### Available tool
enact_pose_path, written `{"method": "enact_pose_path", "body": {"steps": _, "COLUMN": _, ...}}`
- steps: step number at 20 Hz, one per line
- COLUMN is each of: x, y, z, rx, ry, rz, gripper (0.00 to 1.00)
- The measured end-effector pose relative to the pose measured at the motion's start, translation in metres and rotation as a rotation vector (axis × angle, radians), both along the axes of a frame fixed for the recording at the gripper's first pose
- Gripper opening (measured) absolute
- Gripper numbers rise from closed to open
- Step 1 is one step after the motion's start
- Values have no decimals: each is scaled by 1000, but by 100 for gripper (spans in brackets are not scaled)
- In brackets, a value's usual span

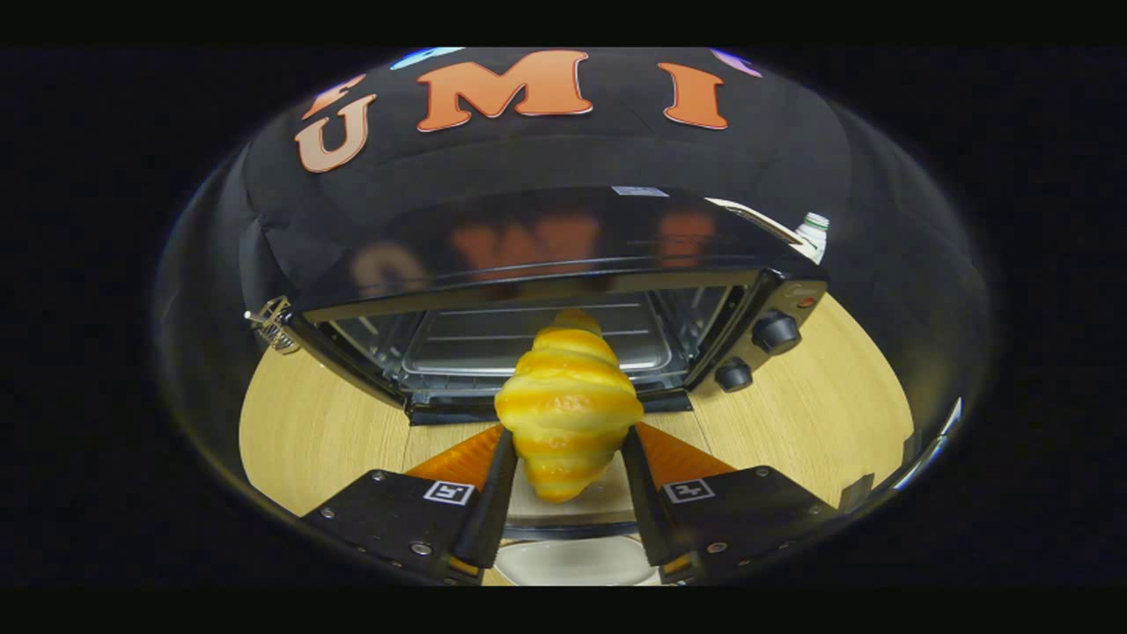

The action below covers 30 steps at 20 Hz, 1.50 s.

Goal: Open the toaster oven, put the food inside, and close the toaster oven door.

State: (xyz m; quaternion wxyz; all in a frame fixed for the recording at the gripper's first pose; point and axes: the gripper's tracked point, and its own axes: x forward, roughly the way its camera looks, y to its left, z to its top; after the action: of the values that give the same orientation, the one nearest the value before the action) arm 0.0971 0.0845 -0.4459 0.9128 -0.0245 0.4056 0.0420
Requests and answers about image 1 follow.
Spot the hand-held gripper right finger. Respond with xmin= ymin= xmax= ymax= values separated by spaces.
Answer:
xmin=621 ymin=423 xmax=839 ymax=584

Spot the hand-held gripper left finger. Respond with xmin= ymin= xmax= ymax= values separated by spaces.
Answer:
xmin=302 ymin=425 xmax=519 ymax=584

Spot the golden croissant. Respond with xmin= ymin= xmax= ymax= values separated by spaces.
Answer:
xmin=494 ymin=308 xmax=645 ymax=504

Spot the black toaster oven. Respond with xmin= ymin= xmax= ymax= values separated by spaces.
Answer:
xmin=286 ymin=186 xmax=829 ymax=541

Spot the white pop-up toaster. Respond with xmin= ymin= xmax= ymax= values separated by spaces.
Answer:
xmin=704 ymin=197 xmax=815 ymax=261

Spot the white oval plate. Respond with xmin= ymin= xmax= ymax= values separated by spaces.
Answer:
xmin=495 ymin=537 xmax=661 ymax=586

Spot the clear glass holder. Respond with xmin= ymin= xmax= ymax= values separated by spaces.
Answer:
xmin=245 ymin=296 xmax=300 ymax=355

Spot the white plastic bottle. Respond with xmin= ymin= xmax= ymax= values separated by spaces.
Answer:
xmin=795 ymin=212 xmax=831 ymax=265

